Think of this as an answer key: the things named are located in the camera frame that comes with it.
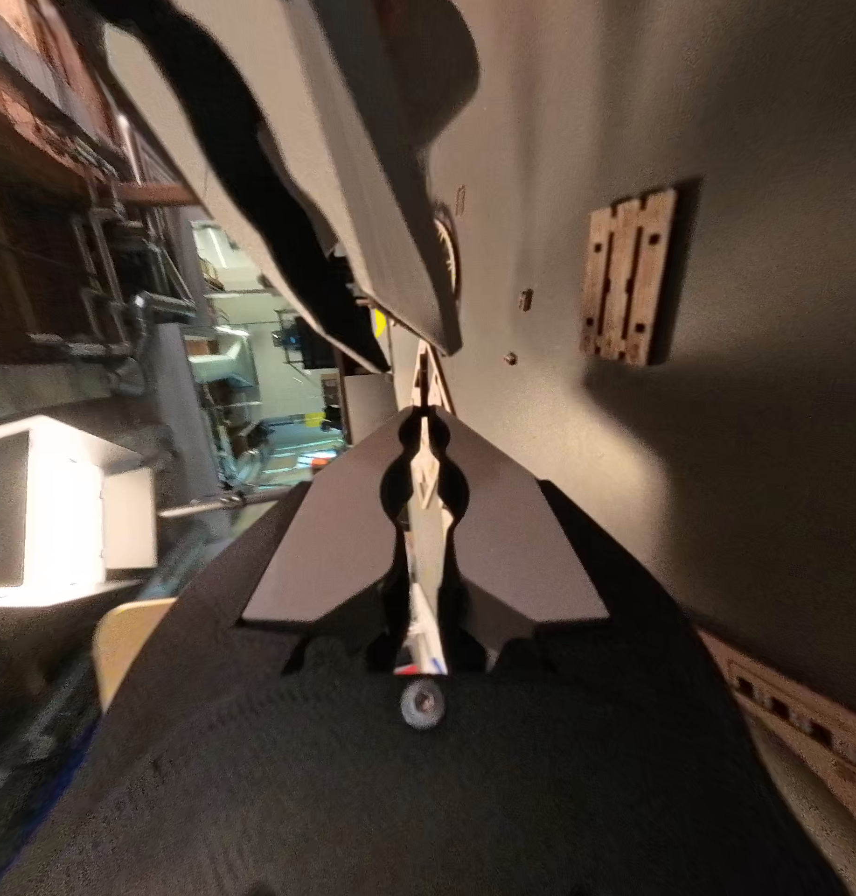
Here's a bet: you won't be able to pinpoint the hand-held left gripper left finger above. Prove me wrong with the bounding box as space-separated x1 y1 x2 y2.
240 406 418 673

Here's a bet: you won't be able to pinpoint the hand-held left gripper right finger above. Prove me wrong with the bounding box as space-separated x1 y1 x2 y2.
428 406 609 673

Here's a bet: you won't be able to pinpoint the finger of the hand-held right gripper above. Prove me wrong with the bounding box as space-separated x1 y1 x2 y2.
179 0 482 355
99 0 391 370

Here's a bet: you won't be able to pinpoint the wooden bicycle model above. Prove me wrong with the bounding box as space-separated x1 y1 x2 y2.
433 203 464 298

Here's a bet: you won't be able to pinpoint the rectangular wooden parts sheet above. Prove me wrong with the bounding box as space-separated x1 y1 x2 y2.
408 342 458 421

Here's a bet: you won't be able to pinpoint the large wooden parts sheet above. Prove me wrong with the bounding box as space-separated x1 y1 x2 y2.
701 630 856 896

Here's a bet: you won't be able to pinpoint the metal ceiling pipes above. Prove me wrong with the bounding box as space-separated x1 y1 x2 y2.
29 189 201 396

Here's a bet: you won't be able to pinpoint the pale beige board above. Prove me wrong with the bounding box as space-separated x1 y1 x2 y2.
92 597 178 711

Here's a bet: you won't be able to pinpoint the white ceiling light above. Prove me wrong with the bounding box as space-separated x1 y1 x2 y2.
0 415 159 610

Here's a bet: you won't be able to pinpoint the small slatted wooden panel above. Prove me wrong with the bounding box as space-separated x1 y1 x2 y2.
580 185 681 366

